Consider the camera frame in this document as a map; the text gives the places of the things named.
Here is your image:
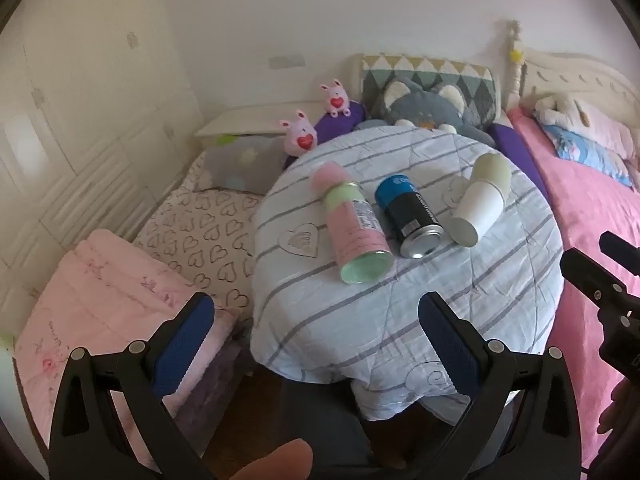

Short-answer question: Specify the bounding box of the pale green plastic cup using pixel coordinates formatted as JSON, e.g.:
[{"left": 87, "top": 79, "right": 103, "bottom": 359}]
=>
[{"left": 470, "top": 153, "right": 512, "bottom": 198}]

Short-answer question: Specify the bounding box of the white paper cup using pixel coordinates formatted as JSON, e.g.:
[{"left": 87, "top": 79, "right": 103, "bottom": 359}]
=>
[{"left": 448, "top": 181, "right": 504, "bottom": 247}]

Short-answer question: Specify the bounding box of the right hand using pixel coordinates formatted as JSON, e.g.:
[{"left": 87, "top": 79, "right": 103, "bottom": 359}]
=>
[{"left": 591, "top": 379, "right": 639, "bottom": 479}]

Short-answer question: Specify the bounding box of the left hand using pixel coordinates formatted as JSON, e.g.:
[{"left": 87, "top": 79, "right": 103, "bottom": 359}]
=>
[{"left": 231, "top": 439, "right": 314, "bottom": 480}]

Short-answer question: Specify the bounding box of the pink bed blanket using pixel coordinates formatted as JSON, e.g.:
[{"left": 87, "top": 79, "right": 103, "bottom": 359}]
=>
[{"left": 508, "top": 107, "right": 639, "bottom": 466}]

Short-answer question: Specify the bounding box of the purple fuzzy blanket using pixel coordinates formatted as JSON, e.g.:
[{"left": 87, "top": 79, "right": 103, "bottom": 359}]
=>
[{"left": 175, "top": 338, "right": 253, "bottom": 440}]

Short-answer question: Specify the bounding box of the blue cartoon pillow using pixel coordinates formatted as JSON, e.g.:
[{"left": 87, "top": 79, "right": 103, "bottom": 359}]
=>
[{"left": 540, "top": 124, "right": 634, "bottom": 188}]

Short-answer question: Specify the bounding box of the white dog plush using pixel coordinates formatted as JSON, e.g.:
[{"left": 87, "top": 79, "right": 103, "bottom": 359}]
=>
[{"left": 534, "top": 93, "right": 639, "bottom": 160}]

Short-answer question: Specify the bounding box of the blue black drink can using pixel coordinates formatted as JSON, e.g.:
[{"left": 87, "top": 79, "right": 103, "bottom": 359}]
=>
[{"left": 374, "top": 174, "right": 444, "bottom": 259}]

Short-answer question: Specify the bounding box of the cream bed headboard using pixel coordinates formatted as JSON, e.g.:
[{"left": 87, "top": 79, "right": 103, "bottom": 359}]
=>
[{"left": 502, "top": 21, "right": 639, "bottom": 128}]

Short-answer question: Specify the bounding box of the dark trouser leg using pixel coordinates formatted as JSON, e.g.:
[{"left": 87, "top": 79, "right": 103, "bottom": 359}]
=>
[{"left": 277, "top": 379, "right": 382, "bottom": 479}]

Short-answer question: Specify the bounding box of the diamond pattern cushion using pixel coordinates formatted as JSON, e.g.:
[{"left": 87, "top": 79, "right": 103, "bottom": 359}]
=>
[{"left": 357, "top": 53, "right": 501, "bottom": 129}]

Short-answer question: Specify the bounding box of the yellow star ornament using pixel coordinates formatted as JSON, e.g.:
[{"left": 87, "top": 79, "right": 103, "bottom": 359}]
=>
[{"left": 509, "top": 49, "right": 524, "bottom": 64}]

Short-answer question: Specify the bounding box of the grey cat plush pillow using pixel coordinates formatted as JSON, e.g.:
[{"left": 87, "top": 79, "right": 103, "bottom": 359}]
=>
[{"left": 355, "top": 77, "right": 496, "bottom": 148}]

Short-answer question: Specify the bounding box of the heart pattern sheet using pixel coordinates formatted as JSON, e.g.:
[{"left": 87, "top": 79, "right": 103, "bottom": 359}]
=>
[{"left": 134, "top": 155, "right": 262, "bottom": 316}]

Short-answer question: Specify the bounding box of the pink green cylinder bottle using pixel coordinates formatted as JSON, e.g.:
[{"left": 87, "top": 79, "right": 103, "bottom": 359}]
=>
[{"left": 311, "top": 162, "right": 394, "bottom": 284}]

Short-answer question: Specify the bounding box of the striped white quilt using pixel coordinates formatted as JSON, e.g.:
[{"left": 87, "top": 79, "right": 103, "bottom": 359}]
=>
[{"left": 250, "top": 126, "right": 563, "bottom": 422}]

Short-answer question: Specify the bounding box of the grey dotted pillow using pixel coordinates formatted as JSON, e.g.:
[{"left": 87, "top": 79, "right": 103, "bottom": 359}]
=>
[{"left": 195, "top": 134, "right": 288, "bottom": 195}]

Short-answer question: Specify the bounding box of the purple cushion left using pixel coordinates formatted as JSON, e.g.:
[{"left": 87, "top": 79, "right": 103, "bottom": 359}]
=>
[{"left": 283, "top": 101, "right": 366, "bottom": 169}]

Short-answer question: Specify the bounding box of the pink bunny plush far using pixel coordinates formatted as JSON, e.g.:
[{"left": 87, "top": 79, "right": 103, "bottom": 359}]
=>
[{"left": 320, "top": 79, "right": 352, "bottom": 118}]

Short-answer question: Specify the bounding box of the pink bunny plush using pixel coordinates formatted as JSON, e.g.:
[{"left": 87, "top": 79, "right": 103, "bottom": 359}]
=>
[
  {"left": 320, "top": 79, "right": 352, "bottom": 118},
  {"left": 280, "top": 110, "right": 318, "bottom": 157}
]

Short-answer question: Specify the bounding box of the cream wardrobe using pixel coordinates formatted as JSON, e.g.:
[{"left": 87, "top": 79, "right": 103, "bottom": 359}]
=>
[{"left": 1, "top": 0, "right": 203, "bottom": 330}]

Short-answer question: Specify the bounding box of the pink bunny plush near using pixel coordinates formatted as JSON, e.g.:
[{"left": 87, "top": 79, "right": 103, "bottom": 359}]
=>
[{"left": 280, "top": 110, "right": 318, "bottom": 157}]

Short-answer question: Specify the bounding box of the white nightstand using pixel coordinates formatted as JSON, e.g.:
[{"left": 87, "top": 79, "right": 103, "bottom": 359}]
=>
[{"left": 195, "top": 102, "right": 326, "bottom": 139}]

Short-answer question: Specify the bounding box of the wall socket plate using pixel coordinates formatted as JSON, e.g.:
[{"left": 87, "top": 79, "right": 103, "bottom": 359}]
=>
[{"left": 268, "top": 54, "right": 306, "bottom": 70}]

